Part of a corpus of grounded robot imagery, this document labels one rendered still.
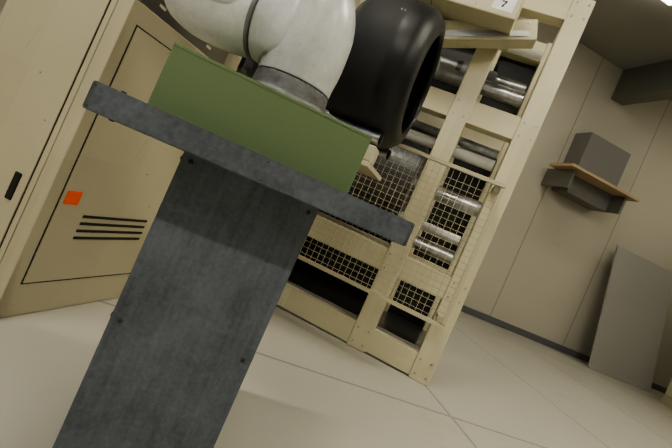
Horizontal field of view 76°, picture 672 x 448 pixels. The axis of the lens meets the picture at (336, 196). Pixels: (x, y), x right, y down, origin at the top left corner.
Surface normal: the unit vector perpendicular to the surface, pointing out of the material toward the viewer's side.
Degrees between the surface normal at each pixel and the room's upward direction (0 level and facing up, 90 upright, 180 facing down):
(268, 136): 90
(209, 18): 126
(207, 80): 90
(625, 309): 79
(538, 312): 90
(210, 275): 90
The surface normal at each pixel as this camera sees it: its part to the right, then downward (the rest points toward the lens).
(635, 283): 0.29, -0.09
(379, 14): -0.07, -0.43
